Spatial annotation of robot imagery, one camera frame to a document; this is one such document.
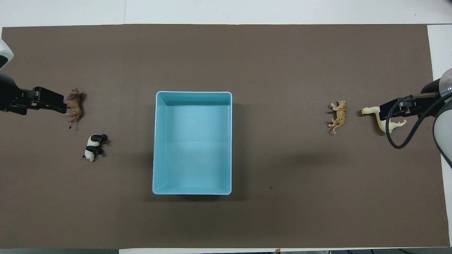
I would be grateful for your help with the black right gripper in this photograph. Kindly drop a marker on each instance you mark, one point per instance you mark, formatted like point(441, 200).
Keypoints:
point(427, 102)

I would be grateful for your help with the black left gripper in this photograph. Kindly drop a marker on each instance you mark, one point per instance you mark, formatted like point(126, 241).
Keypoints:
point(10, 98)

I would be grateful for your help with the cream llama toy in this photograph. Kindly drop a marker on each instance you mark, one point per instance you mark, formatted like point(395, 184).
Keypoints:
point(381, 123)

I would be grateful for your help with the brown lion toy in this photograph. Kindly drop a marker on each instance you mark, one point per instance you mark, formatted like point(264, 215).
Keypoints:
point(75, 106)

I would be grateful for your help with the orange striped tiger toy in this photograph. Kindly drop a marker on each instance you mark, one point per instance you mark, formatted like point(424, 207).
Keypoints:
point(340, 114)

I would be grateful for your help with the black white panda toy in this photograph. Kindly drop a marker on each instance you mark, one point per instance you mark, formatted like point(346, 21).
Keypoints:
point(93, 143)

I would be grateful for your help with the light blue storage box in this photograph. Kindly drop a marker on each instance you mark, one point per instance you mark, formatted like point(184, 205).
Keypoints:
point(193, 148)

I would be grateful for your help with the brown table mat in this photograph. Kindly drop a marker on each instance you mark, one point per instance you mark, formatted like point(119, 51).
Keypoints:
point(282, 63)

